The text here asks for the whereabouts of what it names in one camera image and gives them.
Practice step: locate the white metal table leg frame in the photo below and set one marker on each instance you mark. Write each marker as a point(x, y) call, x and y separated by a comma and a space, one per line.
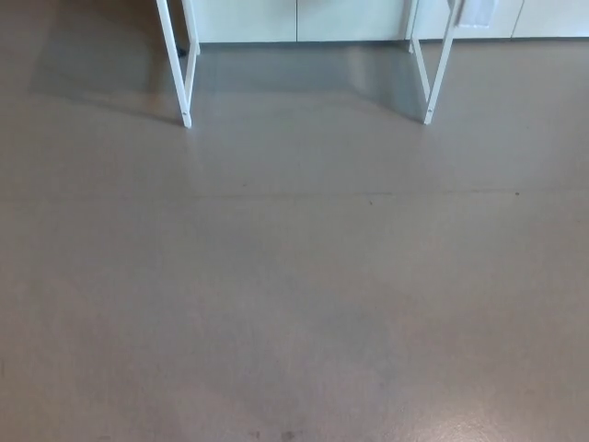
point(185, 92)
point(432, 92)

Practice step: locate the white cabinet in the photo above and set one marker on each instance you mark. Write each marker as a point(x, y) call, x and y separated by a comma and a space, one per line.
point(349, 20)

